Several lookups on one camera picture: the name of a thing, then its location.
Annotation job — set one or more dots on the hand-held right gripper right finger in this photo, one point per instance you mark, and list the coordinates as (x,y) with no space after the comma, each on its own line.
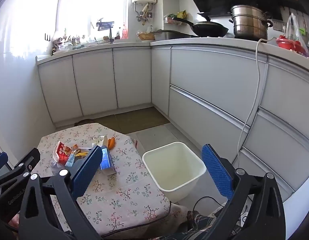
(217,172)

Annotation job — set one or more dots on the wall spice rack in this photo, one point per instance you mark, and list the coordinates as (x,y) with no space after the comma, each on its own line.
(174,20)

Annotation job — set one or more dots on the red bottle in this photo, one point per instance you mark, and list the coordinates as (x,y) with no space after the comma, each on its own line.
(124,32)

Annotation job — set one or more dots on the white wrapper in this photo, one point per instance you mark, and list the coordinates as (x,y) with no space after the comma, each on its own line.
(99,140)

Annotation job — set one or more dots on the white plastic bin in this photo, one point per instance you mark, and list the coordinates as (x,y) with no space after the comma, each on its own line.
(174,162)

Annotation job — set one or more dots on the wicker basket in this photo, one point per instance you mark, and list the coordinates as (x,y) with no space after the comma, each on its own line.
(145,36)

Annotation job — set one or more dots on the kitchen window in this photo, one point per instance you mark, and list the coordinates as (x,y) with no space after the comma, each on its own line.
(77,5)

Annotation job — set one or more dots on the blue carton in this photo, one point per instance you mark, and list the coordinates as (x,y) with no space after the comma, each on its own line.
(107,160)

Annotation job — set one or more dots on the steel steamer pot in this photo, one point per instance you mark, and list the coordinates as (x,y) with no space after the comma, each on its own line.
(249,22)

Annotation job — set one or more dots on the clear plastic bag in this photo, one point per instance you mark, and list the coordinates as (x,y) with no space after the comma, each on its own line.
(293,27)

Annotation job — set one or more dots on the white wall socket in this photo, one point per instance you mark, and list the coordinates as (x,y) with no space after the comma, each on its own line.
(279,26)

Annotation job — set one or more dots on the row of small jars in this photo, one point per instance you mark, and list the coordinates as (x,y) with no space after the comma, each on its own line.
(67,45)

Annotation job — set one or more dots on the white cabinet with doors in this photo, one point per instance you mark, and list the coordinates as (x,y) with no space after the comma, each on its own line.
(94,80)

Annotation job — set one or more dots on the white cabinet with drawers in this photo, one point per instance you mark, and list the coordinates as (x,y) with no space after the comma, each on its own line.
(207,80)

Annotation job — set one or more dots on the black wok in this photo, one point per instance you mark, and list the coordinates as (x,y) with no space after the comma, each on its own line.
(209,28)

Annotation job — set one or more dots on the red snack packet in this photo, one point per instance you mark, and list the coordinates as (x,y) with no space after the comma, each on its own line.
(62,152)

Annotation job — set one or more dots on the dark blue utensil stand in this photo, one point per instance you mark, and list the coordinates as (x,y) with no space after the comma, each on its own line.
(104,25)

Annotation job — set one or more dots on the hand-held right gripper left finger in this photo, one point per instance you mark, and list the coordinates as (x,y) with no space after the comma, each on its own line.
(86,171)

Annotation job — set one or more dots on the brown woven floor mat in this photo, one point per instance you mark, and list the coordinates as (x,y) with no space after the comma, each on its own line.
(112,125)
(142,118)

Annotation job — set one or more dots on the black wall hooks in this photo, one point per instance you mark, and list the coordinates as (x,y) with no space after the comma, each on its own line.
(47,38)

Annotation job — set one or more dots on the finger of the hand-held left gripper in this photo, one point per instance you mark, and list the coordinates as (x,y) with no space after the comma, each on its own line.
(27,162)
(0,160)

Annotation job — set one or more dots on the orange peel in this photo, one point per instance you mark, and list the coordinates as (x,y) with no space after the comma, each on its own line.
(111,143)

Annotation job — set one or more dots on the metal water pipes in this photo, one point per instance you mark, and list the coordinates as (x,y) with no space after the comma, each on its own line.
(142,12)

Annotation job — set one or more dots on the brown oval floor object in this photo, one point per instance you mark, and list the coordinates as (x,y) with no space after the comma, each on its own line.
(85,122)

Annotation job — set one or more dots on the metal tray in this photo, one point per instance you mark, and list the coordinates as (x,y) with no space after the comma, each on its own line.
(169,35)

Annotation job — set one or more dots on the floral tablecloth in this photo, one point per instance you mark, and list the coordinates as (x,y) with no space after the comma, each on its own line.
(124,192)

